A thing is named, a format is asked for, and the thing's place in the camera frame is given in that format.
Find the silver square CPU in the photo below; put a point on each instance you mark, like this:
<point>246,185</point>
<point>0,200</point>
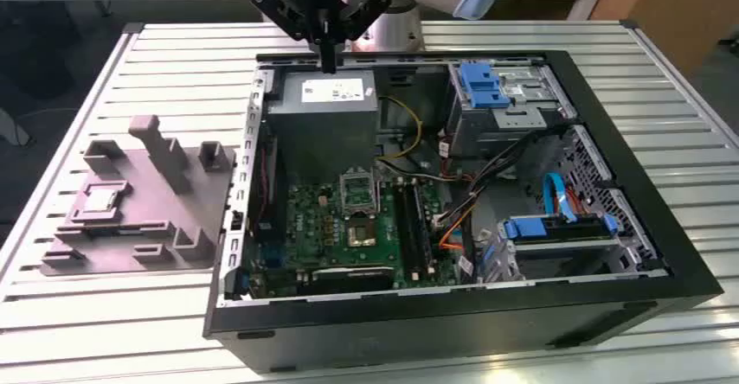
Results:
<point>102,200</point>

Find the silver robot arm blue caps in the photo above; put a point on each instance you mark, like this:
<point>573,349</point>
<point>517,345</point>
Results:
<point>397,29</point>

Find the CPU socket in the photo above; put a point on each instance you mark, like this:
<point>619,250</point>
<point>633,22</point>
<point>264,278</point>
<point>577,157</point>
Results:
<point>362,234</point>

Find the empty blue disk carrier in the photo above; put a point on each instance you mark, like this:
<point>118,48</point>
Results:
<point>478,85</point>

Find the grey power supply unit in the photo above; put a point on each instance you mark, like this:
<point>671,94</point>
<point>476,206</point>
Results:
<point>322,142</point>

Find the metal drive cage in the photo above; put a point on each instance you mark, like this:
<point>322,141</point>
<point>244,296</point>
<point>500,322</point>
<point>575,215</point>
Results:
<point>513,120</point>

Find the black RAM slot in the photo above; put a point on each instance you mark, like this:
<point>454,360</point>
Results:
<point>421,228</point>
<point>405,228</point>

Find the green motherboard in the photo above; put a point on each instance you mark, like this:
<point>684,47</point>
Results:
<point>310,228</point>

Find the grey plastic parts rack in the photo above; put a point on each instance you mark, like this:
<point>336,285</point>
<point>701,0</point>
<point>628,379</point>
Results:
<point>149,211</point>

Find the wooden cabinet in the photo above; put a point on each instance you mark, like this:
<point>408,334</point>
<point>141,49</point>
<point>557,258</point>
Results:
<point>680,12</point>

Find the hard disk in blue carrier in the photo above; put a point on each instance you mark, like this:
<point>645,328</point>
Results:
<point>528,228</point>

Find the green RAM stick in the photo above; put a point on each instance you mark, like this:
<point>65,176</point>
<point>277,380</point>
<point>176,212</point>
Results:
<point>114,229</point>

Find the black graphics card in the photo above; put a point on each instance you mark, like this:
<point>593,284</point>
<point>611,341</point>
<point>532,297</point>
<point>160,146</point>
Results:
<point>345,278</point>

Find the metal disk bay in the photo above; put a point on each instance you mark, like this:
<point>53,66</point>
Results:
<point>501,263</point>

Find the black open PC case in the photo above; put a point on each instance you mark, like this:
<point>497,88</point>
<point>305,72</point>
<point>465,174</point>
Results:
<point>461,328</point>

